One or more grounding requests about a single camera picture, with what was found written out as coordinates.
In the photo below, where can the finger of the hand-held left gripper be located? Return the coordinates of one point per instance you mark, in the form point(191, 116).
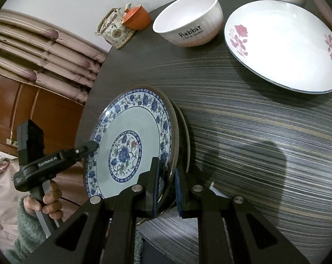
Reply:
point(84, 149)

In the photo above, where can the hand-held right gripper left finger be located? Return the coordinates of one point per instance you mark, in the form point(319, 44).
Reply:
point(155, 187)

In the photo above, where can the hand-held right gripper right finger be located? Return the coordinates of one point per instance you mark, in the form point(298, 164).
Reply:
point(179, 193)

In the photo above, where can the blue floral porcelain plate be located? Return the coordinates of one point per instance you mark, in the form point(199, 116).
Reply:
point(132, 123)

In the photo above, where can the white plate pink roses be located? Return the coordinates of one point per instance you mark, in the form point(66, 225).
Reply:
point(281, 41)

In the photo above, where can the person's left forearm green sleeve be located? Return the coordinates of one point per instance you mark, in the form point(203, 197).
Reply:
point(28, 233)

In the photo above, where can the person's left hand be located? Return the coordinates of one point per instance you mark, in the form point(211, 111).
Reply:
point(54, 200)

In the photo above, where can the brown wooden cabinet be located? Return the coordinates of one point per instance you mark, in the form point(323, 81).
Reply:
point(44, 110)

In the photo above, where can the pink floral cloth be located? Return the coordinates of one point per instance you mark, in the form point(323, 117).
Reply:
point(0, 192)

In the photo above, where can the pink patterned curtain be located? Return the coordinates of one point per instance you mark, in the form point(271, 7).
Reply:
point(44, 46)

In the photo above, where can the floral ceramic teapot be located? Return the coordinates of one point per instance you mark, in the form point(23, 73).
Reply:
point(113, 31)

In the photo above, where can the orange cup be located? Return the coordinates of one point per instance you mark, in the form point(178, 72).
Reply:
point(139, 19)

